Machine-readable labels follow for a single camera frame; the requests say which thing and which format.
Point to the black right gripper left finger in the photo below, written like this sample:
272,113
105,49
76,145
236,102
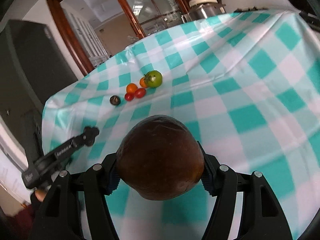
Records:
59,216

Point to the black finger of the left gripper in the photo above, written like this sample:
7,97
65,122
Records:
87,138

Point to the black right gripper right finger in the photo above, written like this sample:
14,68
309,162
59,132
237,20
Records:
261,216

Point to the red cherry tomato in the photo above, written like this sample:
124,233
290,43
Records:
140,93
129,96

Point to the orange tangerine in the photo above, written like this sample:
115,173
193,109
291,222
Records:
131,88
142,83

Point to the red brown apple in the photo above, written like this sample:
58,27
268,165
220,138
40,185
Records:
160,158

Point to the small green tomato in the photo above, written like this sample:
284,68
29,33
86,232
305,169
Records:
153,79

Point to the left hand in glove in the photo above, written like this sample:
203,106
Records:
37,198

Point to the dark passion fruit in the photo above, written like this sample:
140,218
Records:
115,100

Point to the dark refrigerator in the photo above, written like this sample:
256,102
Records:
32,70

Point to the teal checkered tablecloth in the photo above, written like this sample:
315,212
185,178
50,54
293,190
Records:
246,86

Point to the wooden glass door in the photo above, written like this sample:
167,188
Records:
147,17

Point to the steel rice cooker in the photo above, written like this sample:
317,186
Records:
203,9

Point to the wooden door frame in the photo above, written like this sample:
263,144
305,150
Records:
72,43

